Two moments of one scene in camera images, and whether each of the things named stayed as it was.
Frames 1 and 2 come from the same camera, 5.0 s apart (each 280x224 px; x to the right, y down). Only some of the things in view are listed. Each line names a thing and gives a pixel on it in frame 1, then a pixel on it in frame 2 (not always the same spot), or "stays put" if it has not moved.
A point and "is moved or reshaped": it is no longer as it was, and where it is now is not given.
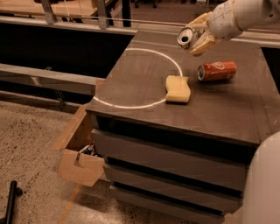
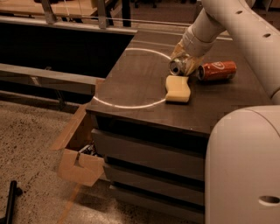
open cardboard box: (78, 161) stays put
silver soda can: (185, 37) is moved or reshaped
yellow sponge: (178, 91) stays put
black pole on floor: (14, 191) stays put
